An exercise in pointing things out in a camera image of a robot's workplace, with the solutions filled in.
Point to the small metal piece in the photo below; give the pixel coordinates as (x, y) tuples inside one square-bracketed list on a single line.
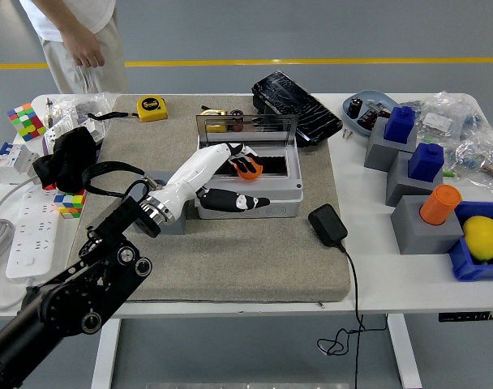
[(378, 108)]

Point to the large colourful puzzle cube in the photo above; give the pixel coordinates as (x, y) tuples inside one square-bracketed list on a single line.
[(25, 121)]

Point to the clear bag of components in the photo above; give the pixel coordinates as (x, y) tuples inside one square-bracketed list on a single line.
[(445, 117), (481, 160)]

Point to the yellow lemon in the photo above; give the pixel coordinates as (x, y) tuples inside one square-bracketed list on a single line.
[(481, 239)]

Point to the yellow square tape measure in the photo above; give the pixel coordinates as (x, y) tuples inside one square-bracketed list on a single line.
[(151, 106)]

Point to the small green piece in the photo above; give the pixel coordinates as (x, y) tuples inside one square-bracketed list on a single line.
[(449, 173)]

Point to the black box with cracked pattern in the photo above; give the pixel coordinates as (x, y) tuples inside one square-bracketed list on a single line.
[(299, 105)]

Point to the dark brown capacitor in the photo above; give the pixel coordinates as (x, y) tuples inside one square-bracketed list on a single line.
[(367, 119)]

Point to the black power adapter plug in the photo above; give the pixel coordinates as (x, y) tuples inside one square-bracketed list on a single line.
[(327, 225)]

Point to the white table leg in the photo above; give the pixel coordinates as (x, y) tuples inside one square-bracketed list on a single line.
[(106, 352), (406, 352)]

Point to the blue plastic block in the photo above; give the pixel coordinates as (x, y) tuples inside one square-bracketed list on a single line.
[(425, 162), (398, 125)]

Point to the clear hinged box lid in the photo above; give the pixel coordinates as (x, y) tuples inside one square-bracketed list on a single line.
[(271, 129)]

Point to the grey block holder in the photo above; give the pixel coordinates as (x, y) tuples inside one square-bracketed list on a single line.
[(421, 239), (400, 184), (378, 152)]

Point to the white printed carton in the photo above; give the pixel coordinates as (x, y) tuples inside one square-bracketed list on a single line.
[(64, 125)]

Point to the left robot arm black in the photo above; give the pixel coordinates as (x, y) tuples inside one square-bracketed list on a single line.
[(88, 283)]

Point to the small colourful puzzle cube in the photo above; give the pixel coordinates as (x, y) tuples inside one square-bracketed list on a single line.
[(70, 204)]

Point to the grey plastic junction box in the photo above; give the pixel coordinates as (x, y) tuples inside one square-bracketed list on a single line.
[(283, 190)]

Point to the grey-brown table mat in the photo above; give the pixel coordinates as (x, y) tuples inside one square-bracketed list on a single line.
[(238, 263)]

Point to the person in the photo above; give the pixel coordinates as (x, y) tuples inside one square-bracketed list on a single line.
[(108, 48)]

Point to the black capacitor in tray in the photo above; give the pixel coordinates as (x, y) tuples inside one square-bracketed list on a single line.
[(356, 107)]

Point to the black cloth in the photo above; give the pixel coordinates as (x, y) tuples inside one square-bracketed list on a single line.
[(68, 162)]

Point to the small screws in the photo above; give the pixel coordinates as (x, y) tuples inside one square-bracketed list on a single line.
[(346, 133)]

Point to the black table control panel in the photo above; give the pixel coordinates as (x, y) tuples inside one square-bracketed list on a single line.
[(465, 317)]

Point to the small black capacitor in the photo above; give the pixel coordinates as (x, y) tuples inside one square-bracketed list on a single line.
[(236, 112)]

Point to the white power strip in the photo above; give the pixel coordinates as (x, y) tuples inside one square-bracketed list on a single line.
[(31, 235)]

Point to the grey block with round hole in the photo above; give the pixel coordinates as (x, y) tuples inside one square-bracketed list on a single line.
[(177, 226)]

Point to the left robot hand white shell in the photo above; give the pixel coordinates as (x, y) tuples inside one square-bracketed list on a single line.
[(189, 174)]

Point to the blue plastic bin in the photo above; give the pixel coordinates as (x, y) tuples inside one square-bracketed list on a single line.
[(469, 269)]

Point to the blue-grey oval tray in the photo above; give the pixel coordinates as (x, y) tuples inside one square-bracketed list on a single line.
[(372, 96)]

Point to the clear plastic bag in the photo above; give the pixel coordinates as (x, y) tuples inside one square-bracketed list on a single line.
[(88, 103)]

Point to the white circuit breaker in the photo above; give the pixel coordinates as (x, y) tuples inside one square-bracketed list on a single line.
[(11, 162)]

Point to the person's hand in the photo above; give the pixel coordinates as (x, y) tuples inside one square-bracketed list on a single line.
[(84, 48)]

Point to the person's forearm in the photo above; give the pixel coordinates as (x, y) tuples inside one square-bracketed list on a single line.
[(62, 16)]

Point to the yellow round tape measure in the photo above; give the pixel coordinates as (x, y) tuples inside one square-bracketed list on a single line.
[(214, 111)]

